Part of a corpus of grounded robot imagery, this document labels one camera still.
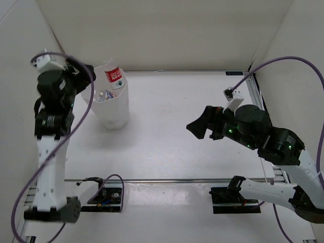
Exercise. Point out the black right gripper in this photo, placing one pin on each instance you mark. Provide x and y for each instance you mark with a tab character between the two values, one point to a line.
210	118

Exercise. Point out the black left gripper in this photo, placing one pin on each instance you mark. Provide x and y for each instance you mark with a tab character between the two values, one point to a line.
82	80

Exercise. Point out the white cap crushed bottle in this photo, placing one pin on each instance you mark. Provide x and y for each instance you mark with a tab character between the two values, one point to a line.
105	95

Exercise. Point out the red label plastic bottle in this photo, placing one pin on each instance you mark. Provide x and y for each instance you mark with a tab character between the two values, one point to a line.
113	74

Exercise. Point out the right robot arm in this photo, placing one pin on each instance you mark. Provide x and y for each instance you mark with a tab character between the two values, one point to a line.
285	150

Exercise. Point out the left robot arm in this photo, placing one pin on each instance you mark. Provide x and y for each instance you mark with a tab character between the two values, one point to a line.
53	128

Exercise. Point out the white octagonal bin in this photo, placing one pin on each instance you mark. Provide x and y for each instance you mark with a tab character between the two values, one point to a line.
113	113

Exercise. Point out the blue label sticker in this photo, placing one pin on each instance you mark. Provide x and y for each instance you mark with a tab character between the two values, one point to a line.
234	73

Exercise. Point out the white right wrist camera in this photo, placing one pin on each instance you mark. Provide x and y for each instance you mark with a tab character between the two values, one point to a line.
234	98

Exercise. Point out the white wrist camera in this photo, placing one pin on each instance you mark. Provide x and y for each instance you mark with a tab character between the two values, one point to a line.
234	98
48	62

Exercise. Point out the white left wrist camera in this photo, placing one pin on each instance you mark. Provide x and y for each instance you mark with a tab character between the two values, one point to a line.
48	62

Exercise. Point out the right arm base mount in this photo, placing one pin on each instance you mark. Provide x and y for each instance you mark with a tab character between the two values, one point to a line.
225	201

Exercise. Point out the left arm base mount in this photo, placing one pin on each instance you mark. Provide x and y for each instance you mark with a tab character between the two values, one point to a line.
109	200

